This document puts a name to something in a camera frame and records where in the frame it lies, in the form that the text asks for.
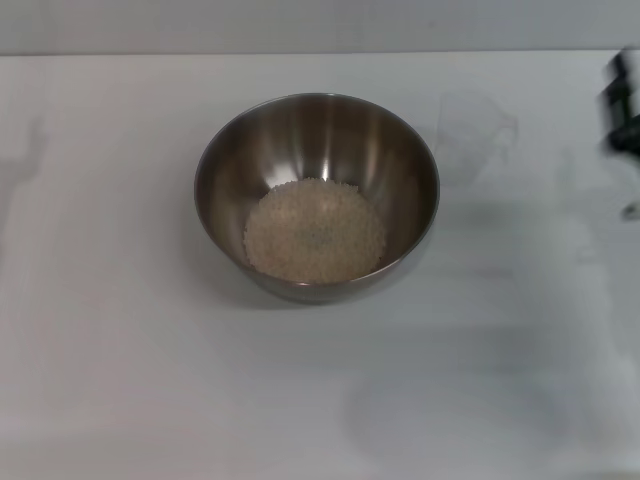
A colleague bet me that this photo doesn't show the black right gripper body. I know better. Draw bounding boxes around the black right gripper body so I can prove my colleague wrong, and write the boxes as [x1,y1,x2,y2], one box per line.
[598,48,640,152]

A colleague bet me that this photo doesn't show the clear plastic measuring cup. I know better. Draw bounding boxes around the clear plastic measuring cup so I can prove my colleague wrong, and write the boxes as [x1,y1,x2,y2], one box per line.
[435,92,521,190]

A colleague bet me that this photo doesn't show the stainless steel mixing bowl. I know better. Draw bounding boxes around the stainless steel mixing bowl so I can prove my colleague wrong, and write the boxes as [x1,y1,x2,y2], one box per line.
[193,92,442,304]

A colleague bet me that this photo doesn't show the white rice grains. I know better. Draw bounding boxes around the white rice grains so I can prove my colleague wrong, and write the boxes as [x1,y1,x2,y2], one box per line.
[243,178,388,286]

